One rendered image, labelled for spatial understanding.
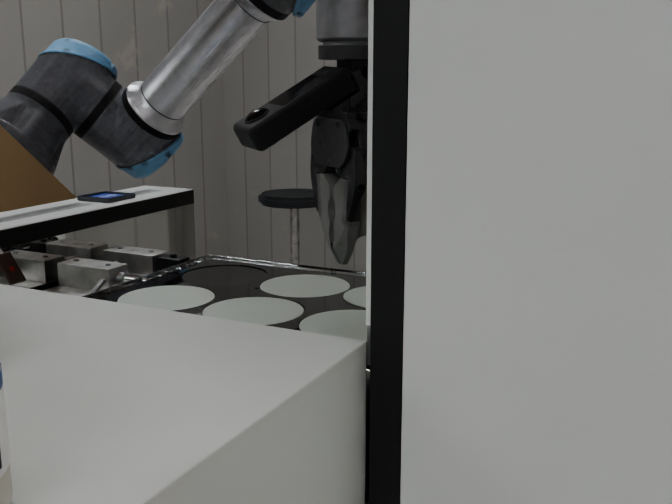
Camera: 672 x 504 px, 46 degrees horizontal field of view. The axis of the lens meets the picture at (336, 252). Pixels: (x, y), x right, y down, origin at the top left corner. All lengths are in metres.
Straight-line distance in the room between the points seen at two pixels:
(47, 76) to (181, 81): 0.22
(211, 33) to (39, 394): 0.92
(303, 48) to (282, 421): 3.77
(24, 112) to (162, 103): 0.21
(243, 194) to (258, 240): 0.28
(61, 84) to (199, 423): 1.04
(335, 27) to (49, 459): 0.50
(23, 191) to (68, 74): 0.22
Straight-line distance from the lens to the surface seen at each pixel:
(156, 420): 0.40
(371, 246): 0.48
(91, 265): 0.99
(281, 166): 4.29
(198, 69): 1.32
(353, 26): 0.75
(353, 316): 0.77
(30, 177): 1.31
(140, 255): 1.03
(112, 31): 4.18
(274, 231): 4.38
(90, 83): 1.40
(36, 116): 1.36
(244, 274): 0.94
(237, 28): 1.28
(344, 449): 0.50
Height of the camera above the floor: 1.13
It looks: 13 degrees down
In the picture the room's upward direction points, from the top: straight up
